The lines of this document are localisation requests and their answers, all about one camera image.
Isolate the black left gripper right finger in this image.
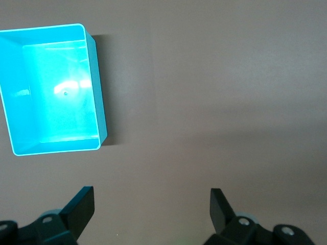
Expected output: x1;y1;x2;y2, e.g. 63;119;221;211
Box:
203;188;314;245

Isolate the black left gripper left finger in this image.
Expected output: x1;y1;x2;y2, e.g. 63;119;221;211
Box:
0;186;96;245

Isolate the brown table mat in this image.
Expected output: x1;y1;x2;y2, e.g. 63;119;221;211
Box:
0;0;327;245

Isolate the turquoise plastic bin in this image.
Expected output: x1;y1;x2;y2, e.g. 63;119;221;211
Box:
0;23;108;157

